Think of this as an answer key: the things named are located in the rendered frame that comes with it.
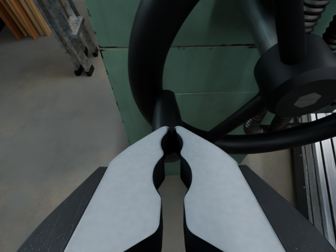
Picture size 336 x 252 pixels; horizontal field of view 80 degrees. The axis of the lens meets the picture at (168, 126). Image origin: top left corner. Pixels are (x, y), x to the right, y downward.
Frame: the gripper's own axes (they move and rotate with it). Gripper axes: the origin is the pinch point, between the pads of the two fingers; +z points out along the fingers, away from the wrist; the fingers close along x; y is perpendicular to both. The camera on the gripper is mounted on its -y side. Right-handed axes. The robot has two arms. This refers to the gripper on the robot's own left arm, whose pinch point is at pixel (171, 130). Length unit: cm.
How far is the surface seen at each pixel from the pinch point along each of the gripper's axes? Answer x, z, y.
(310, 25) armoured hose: 13.7, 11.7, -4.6
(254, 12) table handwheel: 9.0, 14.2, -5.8
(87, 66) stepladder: -52, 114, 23
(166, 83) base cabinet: -1.1, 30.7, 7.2
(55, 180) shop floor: -54, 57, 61
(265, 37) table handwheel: 9.1, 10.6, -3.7
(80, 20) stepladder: -51, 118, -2
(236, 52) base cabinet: 11.8, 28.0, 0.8
